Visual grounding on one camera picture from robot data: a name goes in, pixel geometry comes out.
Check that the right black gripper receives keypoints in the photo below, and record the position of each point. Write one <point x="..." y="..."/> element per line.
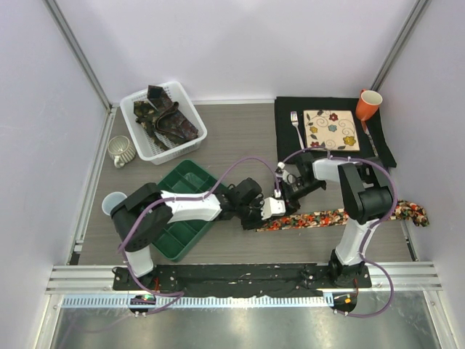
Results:
<point x="292" y="205"/>

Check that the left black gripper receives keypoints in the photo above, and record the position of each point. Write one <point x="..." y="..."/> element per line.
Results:
<point x="258" y="222"/>

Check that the red floral patterned tie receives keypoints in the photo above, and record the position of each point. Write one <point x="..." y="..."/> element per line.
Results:
<point x="405" y="210"/>

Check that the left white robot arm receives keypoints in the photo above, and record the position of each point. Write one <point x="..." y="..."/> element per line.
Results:
<point x="142" y="217"/>

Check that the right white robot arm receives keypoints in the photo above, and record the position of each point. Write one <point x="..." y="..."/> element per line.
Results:
<point x="369" y="198"/>

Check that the floral square plate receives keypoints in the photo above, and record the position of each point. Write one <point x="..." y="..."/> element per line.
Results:
<point x="334" y="130"/>

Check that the silver fork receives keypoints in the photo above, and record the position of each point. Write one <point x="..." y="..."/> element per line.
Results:
<point x="295" y="123"/>

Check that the green compartment tray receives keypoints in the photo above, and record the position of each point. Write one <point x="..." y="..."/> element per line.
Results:
<point x="179" y="238"/>

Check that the orange mug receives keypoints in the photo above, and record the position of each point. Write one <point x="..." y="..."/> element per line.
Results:
<point x="368" y="104"/>

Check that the white plastic basket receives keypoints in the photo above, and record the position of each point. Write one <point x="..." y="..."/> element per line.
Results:
<point x="146" y="148"/>

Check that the dark patterned tie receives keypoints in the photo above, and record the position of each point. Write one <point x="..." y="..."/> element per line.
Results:
<point x="159" y="115"/>

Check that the clear plastic cup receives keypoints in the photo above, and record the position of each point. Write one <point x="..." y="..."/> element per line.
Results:
<point x="111" y="201"/>

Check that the grey ribbed cup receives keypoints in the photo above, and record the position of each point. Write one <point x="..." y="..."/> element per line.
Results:
<point x="121" y="150"/>

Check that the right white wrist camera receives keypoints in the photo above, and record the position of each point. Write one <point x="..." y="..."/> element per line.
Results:
<point x="283" y="174"/>

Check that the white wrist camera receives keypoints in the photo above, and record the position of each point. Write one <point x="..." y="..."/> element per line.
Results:
<point x="283" y="174"/>
<point x="273" y="207"/>

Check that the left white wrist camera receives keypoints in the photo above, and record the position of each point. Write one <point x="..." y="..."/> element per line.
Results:
<point x="273" y="207"/>

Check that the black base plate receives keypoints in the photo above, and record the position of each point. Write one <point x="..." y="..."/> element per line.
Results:
<point x="250" y="280"/>

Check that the patterned handle knife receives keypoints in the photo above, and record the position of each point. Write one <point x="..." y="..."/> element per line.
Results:
<point x="370" y="139"/>

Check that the aluminium frame rail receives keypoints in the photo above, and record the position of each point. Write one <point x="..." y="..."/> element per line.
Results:
<point x="80" y="279"/>

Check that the slotted cable duct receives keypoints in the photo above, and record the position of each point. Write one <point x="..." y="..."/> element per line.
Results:
<point x="132" y="301"/>

